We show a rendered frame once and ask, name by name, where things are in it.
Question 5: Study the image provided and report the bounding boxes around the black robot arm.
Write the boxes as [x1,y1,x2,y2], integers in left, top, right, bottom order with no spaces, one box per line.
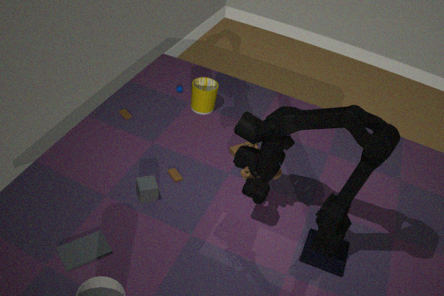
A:
[233,105,400,260]

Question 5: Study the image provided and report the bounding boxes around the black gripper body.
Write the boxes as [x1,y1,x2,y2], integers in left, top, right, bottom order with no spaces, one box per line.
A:
[242,152,285,202]

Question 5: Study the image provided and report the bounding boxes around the white paper cup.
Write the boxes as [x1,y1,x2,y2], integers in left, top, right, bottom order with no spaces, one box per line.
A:
[77,276,126,296]

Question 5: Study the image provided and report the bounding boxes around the yellow cup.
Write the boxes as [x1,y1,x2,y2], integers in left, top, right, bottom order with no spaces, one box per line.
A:
[191,77,219,114]

